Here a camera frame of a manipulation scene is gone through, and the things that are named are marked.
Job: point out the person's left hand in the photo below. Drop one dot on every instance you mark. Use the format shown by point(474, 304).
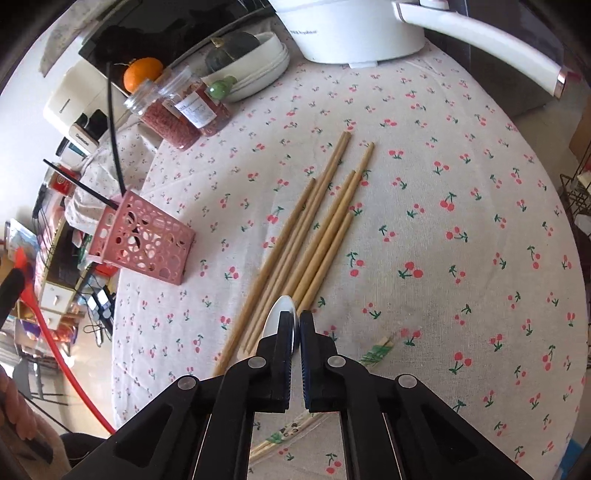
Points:
point(16, 401)

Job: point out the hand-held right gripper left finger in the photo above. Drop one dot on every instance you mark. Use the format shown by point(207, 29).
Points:
point(287, 364)

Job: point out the jar with red label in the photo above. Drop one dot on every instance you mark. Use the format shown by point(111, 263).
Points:
point(60, 182)

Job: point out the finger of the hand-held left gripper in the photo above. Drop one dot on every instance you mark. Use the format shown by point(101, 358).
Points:
point(11, 290)

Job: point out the stacked white bowls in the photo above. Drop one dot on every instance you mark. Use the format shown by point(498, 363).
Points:
point(265, 60)

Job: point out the brown cardboard box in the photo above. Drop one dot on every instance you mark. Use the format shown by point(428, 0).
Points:
point(582, 134)

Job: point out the cherry print tablecloth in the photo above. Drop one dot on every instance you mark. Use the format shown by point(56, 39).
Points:
point(461, 230)

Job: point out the jar of red goji berries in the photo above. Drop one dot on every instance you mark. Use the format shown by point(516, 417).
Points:
point(166, 122)

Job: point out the white label spice jar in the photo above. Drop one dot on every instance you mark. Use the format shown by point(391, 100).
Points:
point(198, 106)

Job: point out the wooden chopstick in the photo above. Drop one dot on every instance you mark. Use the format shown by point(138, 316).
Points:
point(339, 233)
point(367, 154)
point(277, 249)
point(330, 170)
point(341, 198)

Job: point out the cream air fryer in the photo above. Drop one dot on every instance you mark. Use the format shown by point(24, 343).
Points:
point(69, 99)

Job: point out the orange tangerine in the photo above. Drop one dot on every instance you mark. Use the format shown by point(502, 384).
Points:
point(143, 74)

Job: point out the white electric cooking pot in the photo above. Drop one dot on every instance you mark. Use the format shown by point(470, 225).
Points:
point(351, 27)

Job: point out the small green round object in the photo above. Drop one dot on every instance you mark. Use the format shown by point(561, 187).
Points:
point(220, 87)

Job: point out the clear box with teal label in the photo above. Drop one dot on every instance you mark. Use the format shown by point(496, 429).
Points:
point(71, 152)

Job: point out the disposable chopsticks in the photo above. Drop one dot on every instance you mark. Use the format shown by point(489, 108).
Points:
point(376, 355)

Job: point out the black chopstick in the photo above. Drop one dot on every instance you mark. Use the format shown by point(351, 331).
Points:
point(78, 181)
point(111, 120)

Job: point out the white ceramic spoon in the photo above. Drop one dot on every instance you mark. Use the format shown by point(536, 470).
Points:
point(278, 314)

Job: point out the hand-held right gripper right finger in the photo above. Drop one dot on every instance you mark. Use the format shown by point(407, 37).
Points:
point(308, 369)

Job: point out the pink perforated utensil holder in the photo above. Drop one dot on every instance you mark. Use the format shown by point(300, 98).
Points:
point(152, 240)

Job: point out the crumpled cherry print cloth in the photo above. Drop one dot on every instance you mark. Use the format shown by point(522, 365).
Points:
point(92, 184)

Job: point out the black microwave oven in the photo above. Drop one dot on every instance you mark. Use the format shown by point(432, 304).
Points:
point(152, 27)

